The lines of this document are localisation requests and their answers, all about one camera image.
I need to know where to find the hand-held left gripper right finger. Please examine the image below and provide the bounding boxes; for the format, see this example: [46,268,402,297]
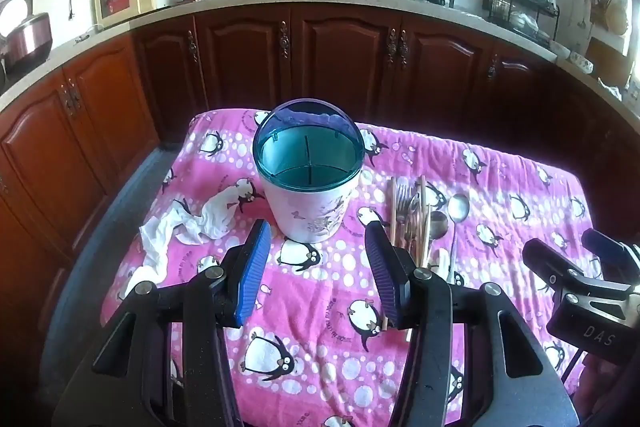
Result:
[364,223,586,427]

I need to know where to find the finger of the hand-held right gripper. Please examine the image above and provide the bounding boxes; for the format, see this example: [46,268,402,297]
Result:
[522,237,640,308]
[581,228,640,280]

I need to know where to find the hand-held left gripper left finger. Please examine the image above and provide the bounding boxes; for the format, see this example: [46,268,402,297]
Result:
[50,219,273,427]

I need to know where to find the steel spoon golden handle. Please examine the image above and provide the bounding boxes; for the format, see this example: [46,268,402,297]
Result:
[427,211,450,269]

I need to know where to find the white utensil holder teal lid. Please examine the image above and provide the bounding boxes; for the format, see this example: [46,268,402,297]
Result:
[252,97,361,243]

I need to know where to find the round steel spoon thin handle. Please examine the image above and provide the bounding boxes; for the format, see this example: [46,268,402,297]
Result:
[446,193,471,285]

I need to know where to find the small golden fork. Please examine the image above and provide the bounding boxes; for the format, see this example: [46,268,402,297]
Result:
[407,194,426,254]

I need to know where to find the pink penguin blanket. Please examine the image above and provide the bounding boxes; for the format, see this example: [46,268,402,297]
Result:
[100,109,593,427]

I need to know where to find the silver fork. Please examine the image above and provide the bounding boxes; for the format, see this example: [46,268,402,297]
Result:
[398,183,420,258]

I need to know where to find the crumpled white cloth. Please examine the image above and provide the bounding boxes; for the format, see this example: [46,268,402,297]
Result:
[131,184,251,293]

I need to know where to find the wooden cutting board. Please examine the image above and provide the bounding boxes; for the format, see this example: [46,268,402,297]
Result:
[585,36,634,84]

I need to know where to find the wooden base cabinets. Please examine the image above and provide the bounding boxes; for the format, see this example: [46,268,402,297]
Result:
[0,2,640,358]

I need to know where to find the black dish rack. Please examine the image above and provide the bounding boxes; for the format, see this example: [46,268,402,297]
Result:
[482,0,561,44]

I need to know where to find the rice cooker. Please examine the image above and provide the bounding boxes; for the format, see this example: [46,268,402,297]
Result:
[0,0,54,76]

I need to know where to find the white handled utensil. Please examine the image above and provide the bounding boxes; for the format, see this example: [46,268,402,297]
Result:
[434,248,452,284]

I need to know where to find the wall chopstick holder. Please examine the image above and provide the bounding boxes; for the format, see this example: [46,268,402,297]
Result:
[584,0,629,36]

